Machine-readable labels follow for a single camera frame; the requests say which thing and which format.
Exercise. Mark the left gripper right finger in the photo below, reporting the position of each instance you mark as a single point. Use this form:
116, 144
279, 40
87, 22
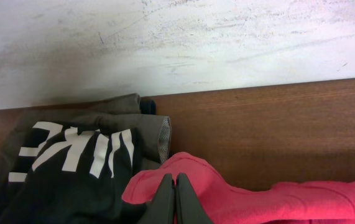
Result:
188, 207

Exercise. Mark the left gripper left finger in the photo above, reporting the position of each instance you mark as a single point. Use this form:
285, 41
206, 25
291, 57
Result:
162, 207

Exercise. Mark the red t-shirt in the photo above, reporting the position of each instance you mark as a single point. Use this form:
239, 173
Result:
285, 202

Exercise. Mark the grey folded garment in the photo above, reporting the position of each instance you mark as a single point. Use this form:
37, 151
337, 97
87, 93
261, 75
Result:
117, 114

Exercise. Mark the navy folded garment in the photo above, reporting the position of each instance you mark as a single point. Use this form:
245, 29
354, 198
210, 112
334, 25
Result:
148, 106

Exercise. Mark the black shirt with white letters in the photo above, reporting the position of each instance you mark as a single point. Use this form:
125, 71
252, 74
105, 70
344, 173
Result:
72, 174

